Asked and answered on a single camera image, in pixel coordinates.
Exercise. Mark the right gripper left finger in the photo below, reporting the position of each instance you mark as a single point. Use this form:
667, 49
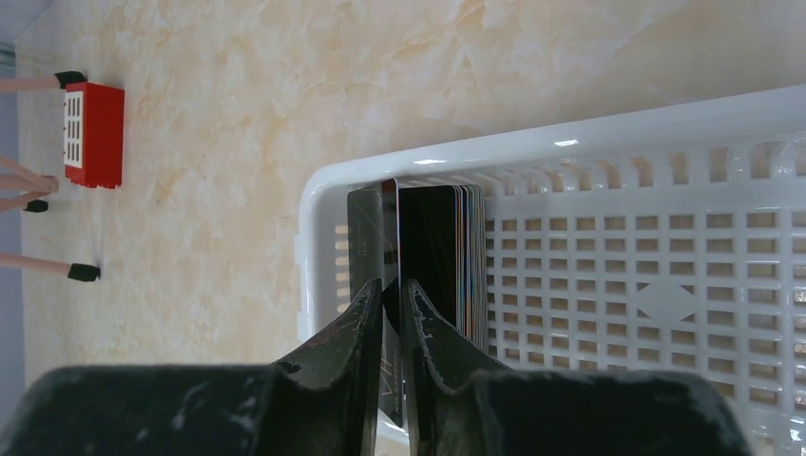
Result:
319, 399

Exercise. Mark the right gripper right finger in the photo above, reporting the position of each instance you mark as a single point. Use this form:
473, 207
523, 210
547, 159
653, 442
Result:
461, 401

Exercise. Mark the black card in basket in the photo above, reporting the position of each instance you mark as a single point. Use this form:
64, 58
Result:
442, 245

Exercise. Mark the white plastic slotted basket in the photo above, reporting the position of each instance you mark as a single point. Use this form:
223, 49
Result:
664, 239

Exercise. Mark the red box with white grid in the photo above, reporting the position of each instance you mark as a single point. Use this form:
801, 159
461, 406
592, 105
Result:
93, 135

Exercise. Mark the pink tripod stand legs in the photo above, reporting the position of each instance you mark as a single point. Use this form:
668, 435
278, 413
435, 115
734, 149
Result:
32, 187

